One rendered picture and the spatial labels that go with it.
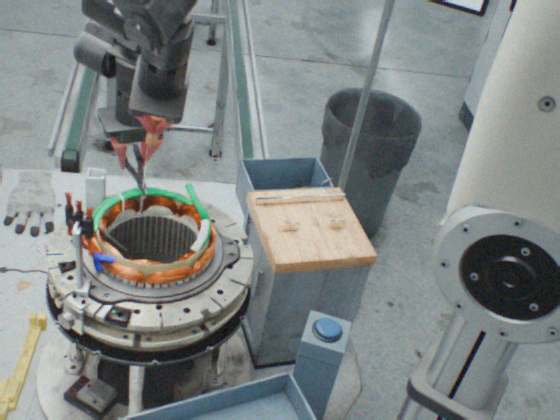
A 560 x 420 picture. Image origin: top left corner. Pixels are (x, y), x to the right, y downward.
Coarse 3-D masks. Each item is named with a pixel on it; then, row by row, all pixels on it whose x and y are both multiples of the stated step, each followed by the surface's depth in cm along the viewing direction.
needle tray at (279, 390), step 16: (256, 384) 96; (272, 384) 98; (288, 384) 98; (192, 400) 92; (208, 400) 93; (224, 400) 95; (240, 400) 97; (256, 400) 98; (272, 400) 98; (288, 400) 99; (304, 400) 94; (128, 416) 88; (144, 416) 89; (160, 416) 91; (176, 416) 92; (192, 416) 94; (208, 416) 95; (224, 416) 95; (240, 416) 96; (256, 416) 96; (272, 416) 96; (288, 416) 97; (304, 416) 95
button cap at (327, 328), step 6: (324, 318) 110; (330, 318) 110; (318, 324) 109; (324, 324) 109; (330, 324) 109; (336, 324) 109; (318, 330) 108; (324, 330) 108; (330, 330) 108; (336, 330) 108; (324, 336) 108; (330, 336) 108; (336, 336) 108
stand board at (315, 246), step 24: (264, 192) 130; (288, 192) 131; (312, 192) 133; (336, 192) 134; (264, 216) 125; (288, 216) 126; (312, 216) 127; (336, 216) 128; (264, 240) 121; (288, 240) 120; (312, 240) 121; (336, 240) 122; (360, 240) 124; (288, 264) 116; (312, 264) 118; (336, 264) 119; (360, 264) 121
